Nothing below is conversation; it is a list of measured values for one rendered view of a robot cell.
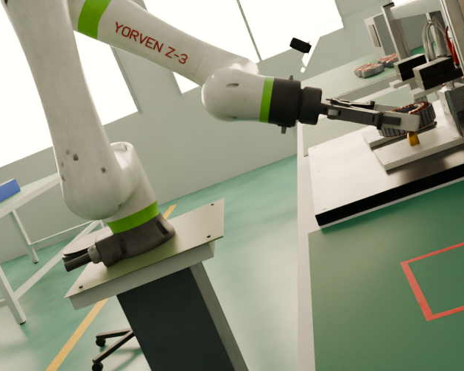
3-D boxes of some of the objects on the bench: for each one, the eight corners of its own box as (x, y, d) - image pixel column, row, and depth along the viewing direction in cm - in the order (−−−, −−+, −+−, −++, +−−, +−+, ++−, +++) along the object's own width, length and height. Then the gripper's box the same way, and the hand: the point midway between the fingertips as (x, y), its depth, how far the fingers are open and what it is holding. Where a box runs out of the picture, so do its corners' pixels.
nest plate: (385, 171, 110) (383, 165, 110) (375, 155, 125) (373, 150, 125) (465, 143, 108) (462, 136, 107) (445, 130, 122) (443, 124, 122)
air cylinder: (450, 115, 134) (443, 92, 133) (443, 111, 141) (435, 89, 140) (472, 107, 133) (465, 84, 132) (463, 103, 140) (457, 81, 139)
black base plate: (318, 227, 102) (314, 215, 101) (310, 155, 163) (308, 148, 163) (601, 129, 93) (597, 116, 92) (479, 93, 155) (476, 85, 154)
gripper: (297, 115, 129) (399, 129, 127) (297, 132, 106) (421, 149, 105) (302, 81, 127) (406, 94, 125) (303, 90, 104) (429, 107, 103)
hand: (403, 118), depth 115 cm, fingers closed on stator, 11 cm apart
